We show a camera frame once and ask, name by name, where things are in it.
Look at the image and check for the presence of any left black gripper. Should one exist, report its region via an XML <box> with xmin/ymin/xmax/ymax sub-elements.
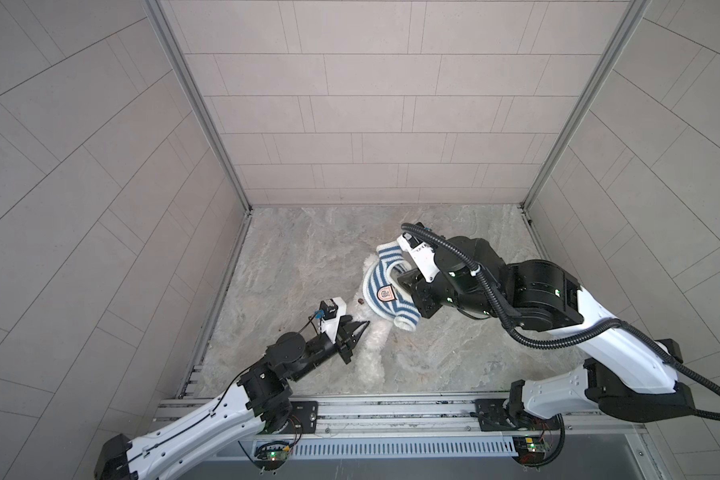
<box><xmin>282</xmin><ymin>317</ymin><xmax>370</xmax><ymax>385</ymax></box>

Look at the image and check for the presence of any white teddy bear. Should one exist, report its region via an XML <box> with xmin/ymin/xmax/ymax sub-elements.
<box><xmin>349</xmin><ymin>255</ymin><xmax>393</xmax><ymax>392</ymax></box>

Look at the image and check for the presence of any blue white striped sweater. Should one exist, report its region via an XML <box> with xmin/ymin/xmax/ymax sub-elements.
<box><xmin>362</xmin><ymin>241</ymin><xmax>421</xmax><ymax>332</ymax></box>

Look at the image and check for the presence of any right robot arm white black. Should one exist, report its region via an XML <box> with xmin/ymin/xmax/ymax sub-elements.
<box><xmin>399</xmin><ymin>224</ymin><xmax>700</xmax><ymax>424</ymax></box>

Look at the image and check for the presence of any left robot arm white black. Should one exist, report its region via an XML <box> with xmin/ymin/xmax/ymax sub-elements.
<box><xmin>93</xmin><ymin>315</ymin><xmax>370</xmax><ymax>479</ymax></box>

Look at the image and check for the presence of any left green circuit board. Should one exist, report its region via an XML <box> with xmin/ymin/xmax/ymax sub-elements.
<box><xmin>254</xmin><ymin>441</ymin><xmax>293</xmax><ymax>471</ymax></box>

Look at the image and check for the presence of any green circuit board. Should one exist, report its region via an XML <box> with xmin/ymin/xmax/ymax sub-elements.
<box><xmin>254</xmin><ymin>441</ymin><xmax>293</xmax><ymax>471</ymax></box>
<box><xmin>512</xmin><ymin>436</ymin><xmax>552</xmax><ymax>465</ymax></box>

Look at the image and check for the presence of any right green circuit board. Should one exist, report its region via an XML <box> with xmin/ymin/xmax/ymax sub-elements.
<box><xmin>512</xmin><ymin>436</ymin><xmax>552</xmax><ymax>465</ymax></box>

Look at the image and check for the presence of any right corner aluminium profile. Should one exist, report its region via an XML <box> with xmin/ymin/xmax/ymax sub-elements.
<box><xmin>520</xmin><ymin>0</ymin><xmax>651</xmax><ymax>214</ymax></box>

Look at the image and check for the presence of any corner aluminium profile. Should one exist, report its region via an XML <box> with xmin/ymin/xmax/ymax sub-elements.
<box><xmin>143</xmin><ymin>0</ymin><xmax>252</xmax><ymax>216</ymax></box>
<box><xmin>520</xmin><ymin>0</ymin><xmax>651</xmax><ymax>214</ymax></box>

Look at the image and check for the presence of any left corner aluminium profile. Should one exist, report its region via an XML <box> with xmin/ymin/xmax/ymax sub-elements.
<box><xmin>143</xmin><ymin>0</ymin><xmax>252</xmax><ymax>216</ymax></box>

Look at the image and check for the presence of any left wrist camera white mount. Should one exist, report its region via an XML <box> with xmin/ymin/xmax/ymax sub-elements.
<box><xmin>313</xmin><ymin>297</ymin><xmax>347</xmax><ymax>343</ymax></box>

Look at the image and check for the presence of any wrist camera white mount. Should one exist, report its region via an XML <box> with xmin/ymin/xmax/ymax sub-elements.
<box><xmin>397</xmin><ymin>232</ymin><xmax>440</xmax><ymax>283</ymax></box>
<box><xmin>313</xmin><ymin>297</ymin><xmax>347</xmax><ymax>343</ymax></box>

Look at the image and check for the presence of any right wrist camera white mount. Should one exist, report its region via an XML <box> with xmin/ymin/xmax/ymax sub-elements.
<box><xmin>397</xmin><ymin>232</ymin><xmax>440</xmax><ymax>283</ymax></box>

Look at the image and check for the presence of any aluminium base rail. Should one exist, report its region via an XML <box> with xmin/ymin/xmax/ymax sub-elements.
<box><xmin>145</xmin><ymin>392</ymin><xmax>646</xmax><ymax>442</ymax></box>

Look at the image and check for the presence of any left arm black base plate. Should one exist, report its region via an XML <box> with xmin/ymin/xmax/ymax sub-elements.
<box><xmin>260</xmin><ymin>400</ymin><xmax>319</xmax><ymax>436</ymax></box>

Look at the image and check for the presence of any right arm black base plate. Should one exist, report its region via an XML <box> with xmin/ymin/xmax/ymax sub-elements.
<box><xmin>472</xmin><ymin>398</ymin><xmax>561</xmax><ymax>432</ymax></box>

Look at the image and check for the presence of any black corrugated cable conduit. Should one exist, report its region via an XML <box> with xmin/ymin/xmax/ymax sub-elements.
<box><xmin>400</xmin><ymin>221</ymin><xmax>720</xmax><ymax>422</ymax></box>

